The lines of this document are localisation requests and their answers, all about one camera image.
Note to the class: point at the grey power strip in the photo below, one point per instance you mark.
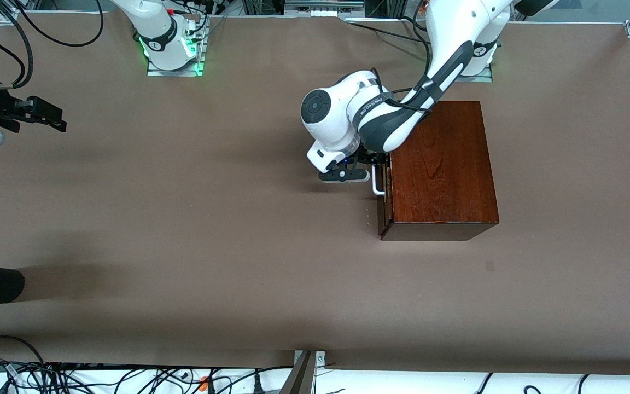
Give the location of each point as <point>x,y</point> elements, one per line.
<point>323,5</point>

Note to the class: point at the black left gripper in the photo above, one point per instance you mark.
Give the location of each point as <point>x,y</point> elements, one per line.
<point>368,156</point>

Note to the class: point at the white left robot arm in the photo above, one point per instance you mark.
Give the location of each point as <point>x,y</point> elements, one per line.
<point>337,120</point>

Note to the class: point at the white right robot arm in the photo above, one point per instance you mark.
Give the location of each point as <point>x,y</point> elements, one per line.
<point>156,33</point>

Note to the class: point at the dark brown wooden cabinet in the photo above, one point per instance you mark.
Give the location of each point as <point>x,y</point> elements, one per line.
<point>446,175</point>

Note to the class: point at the aluminium profile bracket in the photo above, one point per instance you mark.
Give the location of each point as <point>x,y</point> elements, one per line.
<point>301,377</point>

